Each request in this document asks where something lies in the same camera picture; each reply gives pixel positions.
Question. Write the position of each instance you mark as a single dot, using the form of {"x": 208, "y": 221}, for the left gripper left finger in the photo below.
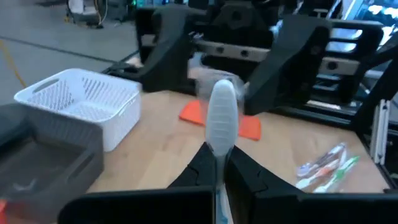
{"x": 186, "y": 205}

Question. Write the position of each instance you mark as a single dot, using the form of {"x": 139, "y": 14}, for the orange toothbrush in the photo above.
{"x": 323, "y": 172}

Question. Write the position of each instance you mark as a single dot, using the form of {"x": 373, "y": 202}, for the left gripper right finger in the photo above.
{"x": 264, "y": 202}

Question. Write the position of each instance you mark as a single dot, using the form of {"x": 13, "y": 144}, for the silver aluminium frame bracket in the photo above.
{"x": 380, "y": 130}

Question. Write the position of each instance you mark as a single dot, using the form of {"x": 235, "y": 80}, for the white perforated plastic basket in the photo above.
{"x": 93, "y": 107}

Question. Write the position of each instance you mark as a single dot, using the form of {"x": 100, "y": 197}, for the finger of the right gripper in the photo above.
{"x": 289, "y": 68}
{"x": 168, "y": 56}

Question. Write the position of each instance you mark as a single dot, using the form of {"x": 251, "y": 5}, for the orange flat mat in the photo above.
{"x": 192, "y": 113}

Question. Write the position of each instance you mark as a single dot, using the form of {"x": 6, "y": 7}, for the purple toothbrush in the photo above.
{"x": 323, "y": 159}

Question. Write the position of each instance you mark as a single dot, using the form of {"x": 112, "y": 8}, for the grey plastic basket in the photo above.
{"x": 77, "y": 161}

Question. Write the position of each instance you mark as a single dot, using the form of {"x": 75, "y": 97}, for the blue toothbrush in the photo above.
{"x": 222, "y": 124}

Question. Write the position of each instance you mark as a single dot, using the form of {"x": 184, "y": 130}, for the green toothbrush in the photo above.
{"x": 340, "y": 174}

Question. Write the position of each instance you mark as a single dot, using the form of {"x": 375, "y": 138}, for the white bag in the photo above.
{"x": 82, "y": 11}

